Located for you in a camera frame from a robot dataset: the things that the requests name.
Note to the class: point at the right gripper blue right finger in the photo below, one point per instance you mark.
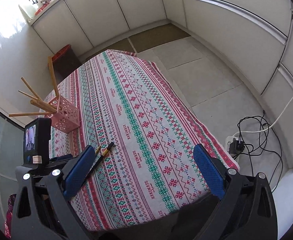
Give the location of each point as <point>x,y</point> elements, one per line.
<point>212,170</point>

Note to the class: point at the light wooden chopstick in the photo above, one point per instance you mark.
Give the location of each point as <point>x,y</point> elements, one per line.
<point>43,105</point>

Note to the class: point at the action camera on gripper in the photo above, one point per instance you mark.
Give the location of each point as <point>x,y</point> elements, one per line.
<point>37,135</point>

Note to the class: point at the white kitchen cabinets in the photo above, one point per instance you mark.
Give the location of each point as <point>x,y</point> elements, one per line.
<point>255,37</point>

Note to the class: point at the olive floor mat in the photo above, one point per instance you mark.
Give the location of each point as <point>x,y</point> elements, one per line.
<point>148,39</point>

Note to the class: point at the embroidered patterned tablecloth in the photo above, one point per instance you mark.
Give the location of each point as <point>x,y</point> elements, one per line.
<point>126,102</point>

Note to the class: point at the curved wooden chopstick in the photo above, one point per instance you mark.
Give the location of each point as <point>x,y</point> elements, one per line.
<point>30,96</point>

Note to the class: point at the bamboo chopstick pale tip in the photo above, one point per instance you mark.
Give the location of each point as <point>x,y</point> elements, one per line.
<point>30,88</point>

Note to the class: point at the white power strip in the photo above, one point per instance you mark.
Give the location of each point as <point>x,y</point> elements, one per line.
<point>232,145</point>

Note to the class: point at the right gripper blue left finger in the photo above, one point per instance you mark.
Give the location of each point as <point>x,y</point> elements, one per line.
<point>76,170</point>

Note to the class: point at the red-rimmed brown trash bin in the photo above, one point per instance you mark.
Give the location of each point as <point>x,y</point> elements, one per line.
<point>65,62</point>

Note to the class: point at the pink perforated utensil holder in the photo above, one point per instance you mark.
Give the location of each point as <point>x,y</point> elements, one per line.
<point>67,117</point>

